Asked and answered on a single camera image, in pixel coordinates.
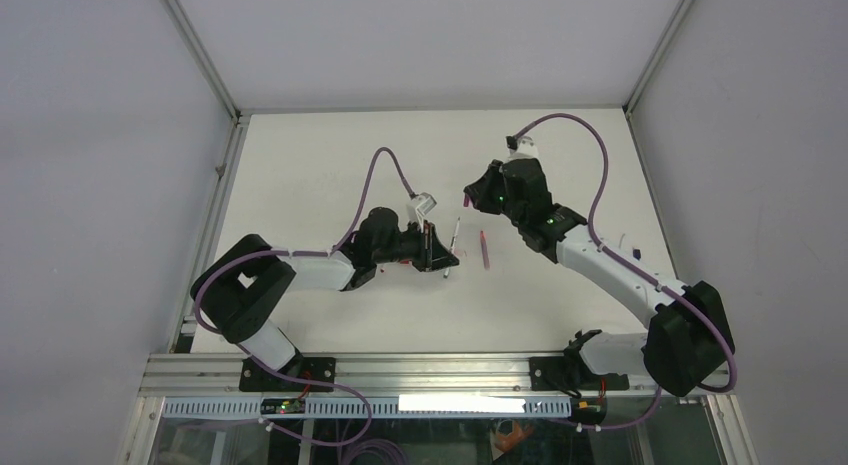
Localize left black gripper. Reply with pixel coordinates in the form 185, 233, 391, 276
373, 219, 458, 272

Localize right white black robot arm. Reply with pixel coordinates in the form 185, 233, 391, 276
464, 159, 735, 397

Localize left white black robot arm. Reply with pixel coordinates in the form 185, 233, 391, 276
190, 207, 460, 391

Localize pink purple pen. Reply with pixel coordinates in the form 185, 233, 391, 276
479, 230, 491, 271

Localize orange object under table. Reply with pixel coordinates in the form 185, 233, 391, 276
491, 419, 534, 453

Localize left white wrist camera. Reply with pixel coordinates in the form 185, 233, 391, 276
406, 193, 437, 228

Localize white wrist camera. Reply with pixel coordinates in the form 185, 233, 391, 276
506, 136, 539, 162
406, 193, 437, 228

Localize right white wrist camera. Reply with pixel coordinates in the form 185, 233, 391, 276
506, 136, 539, 162

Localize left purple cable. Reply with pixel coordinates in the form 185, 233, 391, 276
192, 147, 419, 377

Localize purple cable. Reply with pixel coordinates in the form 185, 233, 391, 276
513, 114, 738, 394
192, 147, 419, 377

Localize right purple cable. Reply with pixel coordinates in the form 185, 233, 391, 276
513, 114, 738, 394

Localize white slotted cable duct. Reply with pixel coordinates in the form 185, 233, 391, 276
162, 394, 571, 421

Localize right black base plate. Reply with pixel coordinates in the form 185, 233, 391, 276
528, 356, 630, 392

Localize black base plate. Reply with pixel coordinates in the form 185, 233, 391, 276
528, 356, 630, 392
238, 356, 337, 393

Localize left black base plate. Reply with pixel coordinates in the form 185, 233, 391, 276
238, 356, 337, 393

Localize purple cable coil below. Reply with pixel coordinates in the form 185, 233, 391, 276
337, 439, 409, 465

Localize aluminium mounting rail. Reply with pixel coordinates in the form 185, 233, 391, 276
139, 352, 737, 400

